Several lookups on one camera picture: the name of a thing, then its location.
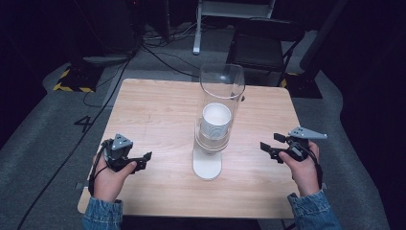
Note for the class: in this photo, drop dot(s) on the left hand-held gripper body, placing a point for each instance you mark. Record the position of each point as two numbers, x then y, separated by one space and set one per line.
115 153

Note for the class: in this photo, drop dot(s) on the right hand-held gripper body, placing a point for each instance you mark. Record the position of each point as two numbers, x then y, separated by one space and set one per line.
300 145

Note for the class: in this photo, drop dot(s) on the clear tube cup dispenser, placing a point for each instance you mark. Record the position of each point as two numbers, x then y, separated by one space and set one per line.
207 166

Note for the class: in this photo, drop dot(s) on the white paper cup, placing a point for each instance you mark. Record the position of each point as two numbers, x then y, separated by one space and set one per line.
217 119

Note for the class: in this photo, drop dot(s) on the person's right hand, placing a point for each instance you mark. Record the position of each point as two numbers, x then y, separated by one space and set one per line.
304 174

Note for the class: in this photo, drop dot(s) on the person's left hand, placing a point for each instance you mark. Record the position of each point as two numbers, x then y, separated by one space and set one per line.
107 183

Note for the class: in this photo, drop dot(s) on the black chair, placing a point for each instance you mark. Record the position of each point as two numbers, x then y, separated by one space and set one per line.
258 51

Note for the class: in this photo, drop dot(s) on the black slanted stand pole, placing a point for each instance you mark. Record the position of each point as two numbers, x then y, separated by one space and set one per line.
322 35

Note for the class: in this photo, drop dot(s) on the black stand base plate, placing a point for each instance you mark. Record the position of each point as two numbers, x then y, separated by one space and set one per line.
303 86

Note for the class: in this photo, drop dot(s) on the black base plate hazard stripes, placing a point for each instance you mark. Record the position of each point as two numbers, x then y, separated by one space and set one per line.
79 80

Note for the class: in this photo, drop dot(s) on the white desk frame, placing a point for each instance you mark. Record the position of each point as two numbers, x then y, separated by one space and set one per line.
198 35

